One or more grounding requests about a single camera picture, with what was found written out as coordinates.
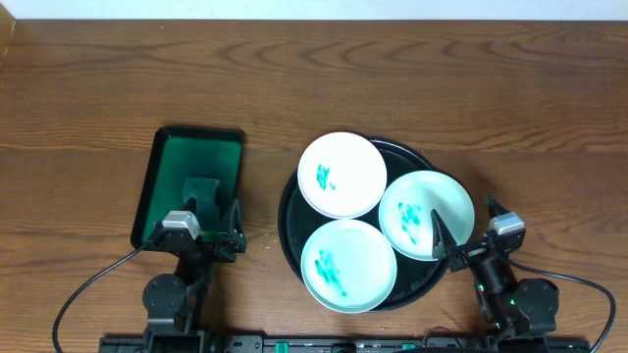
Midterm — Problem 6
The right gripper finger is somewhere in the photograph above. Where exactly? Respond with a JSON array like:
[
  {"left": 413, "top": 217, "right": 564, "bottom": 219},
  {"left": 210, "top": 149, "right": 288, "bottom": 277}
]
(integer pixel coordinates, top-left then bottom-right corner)
[
  {"left": 485, "top": 194, "right": 509, "bottom": 219},
  {"left": 431, "top": 209, "right": 457, "bottom": 259}
]

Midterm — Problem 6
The green yellow sponge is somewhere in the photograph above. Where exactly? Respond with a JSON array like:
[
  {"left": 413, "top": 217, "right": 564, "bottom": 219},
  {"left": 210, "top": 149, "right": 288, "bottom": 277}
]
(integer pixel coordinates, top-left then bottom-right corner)
[{"left": 183, "top": 177, "right": 220, "bottom": 231}]

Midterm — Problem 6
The pale green plate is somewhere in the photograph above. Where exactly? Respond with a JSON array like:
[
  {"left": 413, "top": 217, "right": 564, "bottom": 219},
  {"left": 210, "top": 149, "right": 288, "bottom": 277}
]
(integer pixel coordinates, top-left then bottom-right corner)
[
  {"left": 379, "top": 171, "right": 475, "bottom": 261},
  {"left": 300, "top": 220, "right": 397, "bottom": 314}
]

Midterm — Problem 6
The white plate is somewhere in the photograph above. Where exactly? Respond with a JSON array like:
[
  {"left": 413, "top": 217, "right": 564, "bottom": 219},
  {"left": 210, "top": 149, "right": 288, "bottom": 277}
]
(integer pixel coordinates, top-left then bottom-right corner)
[{"left": 296, "top": 131, "right": 388, "bottom": 219}]

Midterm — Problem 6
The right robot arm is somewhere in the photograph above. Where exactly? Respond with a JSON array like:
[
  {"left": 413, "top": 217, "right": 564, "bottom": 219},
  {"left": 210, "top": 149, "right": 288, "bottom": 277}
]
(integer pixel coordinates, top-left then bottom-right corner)
[{"left": 431, "top": 195, "right": 559, "bottom": 338}]

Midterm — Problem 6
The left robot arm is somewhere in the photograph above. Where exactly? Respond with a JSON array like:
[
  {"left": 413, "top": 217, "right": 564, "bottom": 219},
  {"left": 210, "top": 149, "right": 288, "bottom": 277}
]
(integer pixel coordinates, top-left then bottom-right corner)
[{"left": 142, "top": 200, "right": 247, "bottom": 335}]

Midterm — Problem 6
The black rectangular tray green water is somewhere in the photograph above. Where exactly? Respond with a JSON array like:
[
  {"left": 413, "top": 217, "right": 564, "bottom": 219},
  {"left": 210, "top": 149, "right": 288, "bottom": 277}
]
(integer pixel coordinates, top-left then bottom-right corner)
[{"left": 131, "top": 126, "right": 245, "bottom": 248}]

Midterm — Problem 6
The round black tray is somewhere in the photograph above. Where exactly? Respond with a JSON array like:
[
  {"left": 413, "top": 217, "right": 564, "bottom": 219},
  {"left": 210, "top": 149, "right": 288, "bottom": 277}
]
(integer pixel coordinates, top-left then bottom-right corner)
[{"left": 278, "top": 138, "right": 447, "bottom": 312}]

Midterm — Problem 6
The pale green plate front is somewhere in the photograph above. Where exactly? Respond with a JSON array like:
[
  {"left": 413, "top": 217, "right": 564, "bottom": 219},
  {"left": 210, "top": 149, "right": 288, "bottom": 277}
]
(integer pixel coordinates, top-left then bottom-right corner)
[{"left": 300, "top": 220, "right": 397, "bottom": 314}]

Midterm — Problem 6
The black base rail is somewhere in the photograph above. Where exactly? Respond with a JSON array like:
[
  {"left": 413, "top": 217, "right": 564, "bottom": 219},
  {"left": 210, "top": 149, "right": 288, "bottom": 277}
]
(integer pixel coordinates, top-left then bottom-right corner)
[{"left": 97, "top": 335, "right": 590, "bottom": 353}]

